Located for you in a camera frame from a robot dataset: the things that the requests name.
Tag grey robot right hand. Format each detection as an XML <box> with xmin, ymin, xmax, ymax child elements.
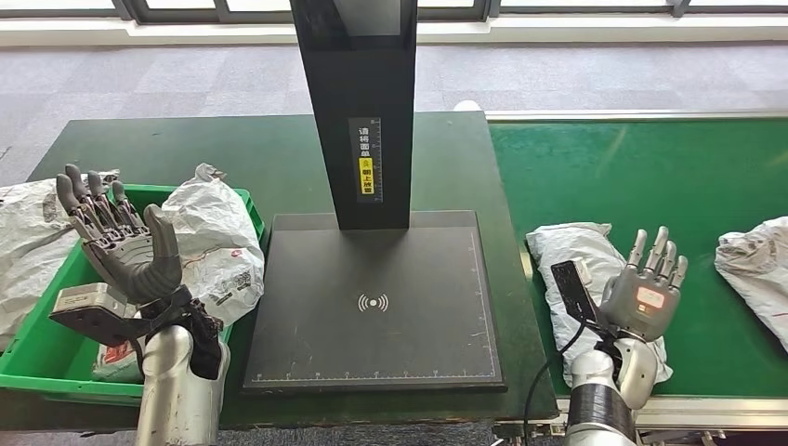
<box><xmin>598</xmin><ymin>226</ymin><xmax>690</xmax><ymax>344</ymax></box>

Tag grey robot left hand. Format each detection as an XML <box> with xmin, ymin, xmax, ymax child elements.
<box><xmin>55</xmin><ymin>164</ymin><xmax>184</xmax><ymax>308</ymax></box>

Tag white parcel black red print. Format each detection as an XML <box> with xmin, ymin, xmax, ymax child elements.
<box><xmin>92</xmin><ymin>163</ymin><xmax>266</xmax><ymax>384</ymax></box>

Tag plain grey parcel bag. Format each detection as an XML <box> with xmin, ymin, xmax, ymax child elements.
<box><xmin>524</xmin><ymin>221</ymin><xmax>674</xmax><ymax>389</ymax></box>

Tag white parcel red building print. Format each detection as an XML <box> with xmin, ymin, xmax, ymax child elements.
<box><xmin>714</xmin><ymin>215</ymin><xmax>788</xmax><ymax>355</ymax></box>

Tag white black-print parcel bag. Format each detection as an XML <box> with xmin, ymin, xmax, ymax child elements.
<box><xmin>0</xmin><ymin>170</ymin><xmax>121</xmax><ymax>352</ymax></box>

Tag green conveyor belt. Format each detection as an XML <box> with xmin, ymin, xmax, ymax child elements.
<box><xmin>484</xmin><ymin>109</ymin><xmax>788</xmax><ymax>432</ymax></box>

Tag black inbound scanner machine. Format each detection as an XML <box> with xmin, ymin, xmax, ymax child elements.
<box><xmin>242</xmin><ymin>0</ymin><xmax>507</xmax><ymax>395</ymax></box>

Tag green plastic crate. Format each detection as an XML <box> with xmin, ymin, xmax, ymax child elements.
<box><xmin>0</xmin><ymin>183</ymin><xmax>267</xmax><ymax>408</ymax></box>

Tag black yellow instruction label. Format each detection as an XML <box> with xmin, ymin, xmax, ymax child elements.
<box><xmin>348</xmin><ymin>116</ymin><xmax>384</xmax><ymax>204</ymax></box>

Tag white window sill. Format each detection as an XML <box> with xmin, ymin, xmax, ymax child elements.
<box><xmin>0</xmin><ymin>15</ymin><xmax>788</xmax><ymax>49</ymax></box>

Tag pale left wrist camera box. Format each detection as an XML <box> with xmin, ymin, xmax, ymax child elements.
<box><xmin>48</xmin><ymin>282</ymin><xmax>195</xmax><ymax>349</ymax></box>

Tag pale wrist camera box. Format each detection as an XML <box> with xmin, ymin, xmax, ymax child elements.
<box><xmin>48</xmin><ymin>282</ymin><xmax>195</xmax><ymax>349</ymax></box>
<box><xmin>549</xmin><ymin>259</ymin><xmax>601</xmax><ymax>327</ymax></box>

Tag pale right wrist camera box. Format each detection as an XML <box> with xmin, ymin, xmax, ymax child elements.
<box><xmin>549</xmin><ymin>259</ymin><xmax>601</xmax><ymax>327</ymax></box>

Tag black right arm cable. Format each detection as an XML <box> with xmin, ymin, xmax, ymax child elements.
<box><xmin>523</xmin><ymin>320</ymin><xmax>586</xmax><ymax>446</ymax></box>

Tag dark window frame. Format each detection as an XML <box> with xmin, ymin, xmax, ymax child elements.
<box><xmin>0</xmin><ymin>0</ymin><xmax>788</xmax><ymax>26</ymax></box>

